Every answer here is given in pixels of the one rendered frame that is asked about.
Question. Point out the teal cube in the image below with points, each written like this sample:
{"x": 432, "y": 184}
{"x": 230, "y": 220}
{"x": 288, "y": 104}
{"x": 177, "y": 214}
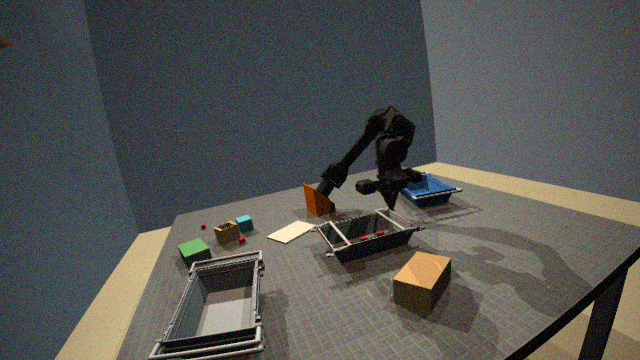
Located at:
{"x": 244, "y": 224}

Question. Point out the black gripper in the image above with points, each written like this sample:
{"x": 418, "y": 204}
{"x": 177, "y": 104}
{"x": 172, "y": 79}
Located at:
{"x": 368, "y": 186}

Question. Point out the cream flat rectangular sheet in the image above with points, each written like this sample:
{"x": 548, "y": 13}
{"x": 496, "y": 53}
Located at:
{"x": 286, "y": 234}

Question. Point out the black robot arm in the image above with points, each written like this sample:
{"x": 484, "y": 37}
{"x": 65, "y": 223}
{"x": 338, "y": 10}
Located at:
{"x": 392, "y": 147}

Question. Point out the green box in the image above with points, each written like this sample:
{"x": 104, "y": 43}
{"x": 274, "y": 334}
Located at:
{"x": 194, "y": 250}

